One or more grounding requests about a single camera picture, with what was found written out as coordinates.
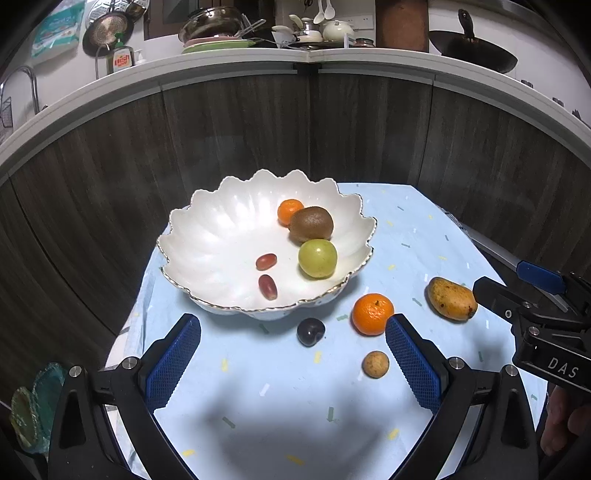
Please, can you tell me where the wire sponge basket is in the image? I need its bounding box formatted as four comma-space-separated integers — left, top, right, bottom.
0, 97, 13, 143

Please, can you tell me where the chrome kitchen faucet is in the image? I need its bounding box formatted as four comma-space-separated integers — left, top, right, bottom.
1, 65, 43, 118

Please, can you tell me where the green basin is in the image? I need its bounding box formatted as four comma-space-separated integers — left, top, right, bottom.
182, 39, 256, 54

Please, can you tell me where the tan longan upper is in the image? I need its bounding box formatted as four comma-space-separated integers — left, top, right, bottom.
362, 351, 390, 379

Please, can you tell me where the glass jar red lid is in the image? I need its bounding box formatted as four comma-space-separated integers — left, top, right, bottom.
353, 37, 375, 48

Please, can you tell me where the wooden cutting board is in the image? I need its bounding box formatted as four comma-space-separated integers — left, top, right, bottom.
376, 0, 429, 52

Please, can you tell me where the green apple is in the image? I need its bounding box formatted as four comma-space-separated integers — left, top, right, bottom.
298, 239, 338, 279

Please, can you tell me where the hanging steel pan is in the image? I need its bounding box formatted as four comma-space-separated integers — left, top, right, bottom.
82, 11, 134, 56

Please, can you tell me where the light blue patterned cloth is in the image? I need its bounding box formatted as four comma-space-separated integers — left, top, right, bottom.
107, 183, 515, 479

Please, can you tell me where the orange mandarin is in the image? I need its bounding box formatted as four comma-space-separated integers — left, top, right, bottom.
352, 293, 394, 336
277, 199, 304, 227

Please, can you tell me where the right hand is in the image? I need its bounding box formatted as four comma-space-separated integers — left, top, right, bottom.
540, 386, 590, 456

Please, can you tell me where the yellow brown mango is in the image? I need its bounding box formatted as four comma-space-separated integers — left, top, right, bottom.
426, 277, 478, 323

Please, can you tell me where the steel pot on basin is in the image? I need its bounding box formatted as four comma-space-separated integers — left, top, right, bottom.
178, 6, 246, 43

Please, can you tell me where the green dish soap bottle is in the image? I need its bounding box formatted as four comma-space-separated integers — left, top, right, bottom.
107, 33, 135, 74

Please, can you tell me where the blue wipes package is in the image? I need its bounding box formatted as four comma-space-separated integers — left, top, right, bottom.
31, 1, 86, 64

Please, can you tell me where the white teapot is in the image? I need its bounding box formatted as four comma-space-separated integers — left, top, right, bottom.
322, 20, 355, 42

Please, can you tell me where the white scalloped ceramic bowl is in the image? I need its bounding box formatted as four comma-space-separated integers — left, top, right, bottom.
156, 169, 378, 321

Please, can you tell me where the black wok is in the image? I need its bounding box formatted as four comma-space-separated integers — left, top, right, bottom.
429, 9, 518, 74

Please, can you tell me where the brown kiwi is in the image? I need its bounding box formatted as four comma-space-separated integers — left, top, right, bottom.
288, 206, 334, 243

